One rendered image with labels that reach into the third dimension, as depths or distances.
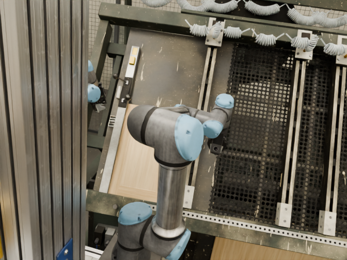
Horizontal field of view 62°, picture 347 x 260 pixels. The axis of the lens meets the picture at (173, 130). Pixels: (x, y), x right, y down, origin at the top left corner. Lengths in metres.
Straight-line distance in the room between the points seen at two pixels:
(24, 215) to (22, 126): 0.22
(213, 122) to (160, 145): 0.40
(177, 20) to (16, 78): 1.49
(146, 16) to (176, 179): 1.37
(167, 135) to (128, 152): 1.06
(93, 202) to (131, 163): 0.32
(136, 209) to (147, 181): 0.70
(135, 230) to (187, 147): 0.43
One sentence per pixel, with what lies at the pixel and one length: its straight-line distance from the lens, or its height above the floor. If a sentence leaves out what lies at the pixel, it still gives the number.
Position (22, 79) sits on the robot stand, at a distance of 0.61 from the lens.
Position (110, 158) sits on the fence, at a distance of 1.80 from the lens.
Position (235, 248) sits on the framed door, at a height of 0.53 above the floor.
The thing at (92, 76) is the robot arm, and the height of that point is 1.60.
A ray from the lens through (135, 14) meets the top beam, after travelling 2.04.
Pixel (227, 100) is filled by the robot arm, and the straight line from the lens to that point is 1.20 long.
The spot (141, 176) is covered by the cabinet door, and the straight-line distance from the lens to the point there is 1.78.
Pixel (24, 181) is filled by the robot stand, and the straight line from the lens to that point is 0.69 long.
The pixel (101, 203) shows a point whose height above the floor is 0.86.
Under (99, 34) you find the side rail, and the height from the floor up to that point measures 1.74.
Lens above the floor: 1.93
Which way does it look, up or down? 22 degrees down
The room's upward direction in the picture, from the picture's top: 8 degrees clockwise
